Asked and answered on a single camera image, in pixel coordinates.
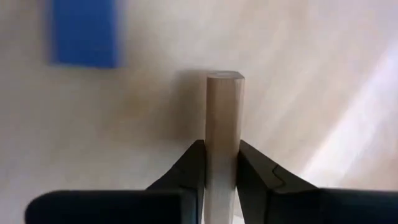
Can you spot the natural wood long block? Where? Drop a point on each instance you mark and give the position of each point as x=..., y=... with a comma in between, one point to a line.
x=224, y=124

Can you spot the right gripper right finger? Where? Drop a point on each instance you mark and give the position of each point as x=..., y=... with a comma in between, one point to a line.
x=311, y=208

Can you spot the dark blue long block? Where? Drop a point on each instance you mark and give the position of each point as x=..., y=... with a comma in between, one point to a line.
x=84, y=34

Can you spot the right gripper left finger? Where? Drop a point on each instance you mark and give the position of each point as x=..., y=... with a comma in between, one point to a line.
x=124, y=208

